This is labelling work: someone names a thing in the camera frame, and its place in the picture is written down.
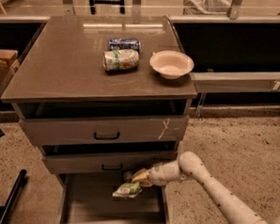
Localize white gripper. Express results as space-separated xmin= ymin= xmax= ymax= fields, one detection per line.
xmin=132 ymin=164 xmax=165 ymax=188

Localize green jalapeno chip bag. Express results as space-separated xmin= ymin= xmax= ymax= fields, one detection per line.
xmin=112 ymin=182 xmax=142 ymax=199

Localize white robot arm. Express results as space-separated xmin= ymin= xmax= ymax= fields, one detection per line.
xmin=132 ymin=152 xmax=280 ymax=224

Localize grey bottom drawer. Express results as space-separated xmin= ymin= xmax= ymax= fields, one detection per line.
xmin=59 ymin=171 xmax=170 ymax=224

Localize grey drawer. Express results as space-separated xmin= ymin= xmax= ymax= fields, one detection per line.
xmin=59 ymin=171 xmax=170 ymax=224
xmin=42 ymin=151 xmax=177 ymax=175
xmin=19 ymin=115 xmax=189 ymax=146

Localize grey middle drawer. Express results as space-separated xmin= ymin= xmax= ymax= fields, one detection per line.
xmin=42 ymin=151 xmax=177 ymax=175

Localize grey drawer cabinet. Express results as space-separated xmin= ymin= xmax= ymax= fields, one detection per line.
xmin=2 ymin=16 xmax=196 ymax=224

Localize grey top drawer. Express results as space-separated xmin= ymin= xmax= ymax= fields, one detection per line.
xmin=19 ymin=115 xmax=189 ymax=146

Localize clear plastic bag bin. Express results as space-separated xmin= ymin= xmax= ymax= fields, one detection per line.
xmin=183 ymin=0 xmax=230 ymax=15

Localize white paper bowl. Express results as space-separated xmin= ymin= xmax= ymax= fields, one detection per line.
xmin=149 ymin=50 xmax=194 ymax=80

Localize green white soda can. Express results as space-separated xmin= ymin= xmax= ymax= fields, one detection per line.
xmin=103 ymin=49 xmax=139 ymax=72

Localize blue soda can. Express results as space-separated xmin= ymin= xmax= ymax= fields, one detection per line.
xmin=108 ymin=38 xmax=141 ymax=52

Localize black floor stand bar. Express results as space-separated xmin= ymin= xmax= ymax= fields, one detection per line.
xmin=0 ymin=169 xmax=27 ymax=224

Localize grey metal railing right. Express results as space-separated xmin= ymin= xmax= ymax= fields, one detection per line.
xmin=169 ymin=15 xmax=280 ymax=117

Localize cardboard box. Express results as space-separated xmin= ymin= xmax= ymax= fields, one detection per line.
xmin=0 ymin=49 xmax=20 ymax=82

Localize black chair legs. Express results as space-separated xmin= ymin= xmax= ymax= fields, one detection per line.
xmin=88 ymin=0 xmax=126 ymax=14

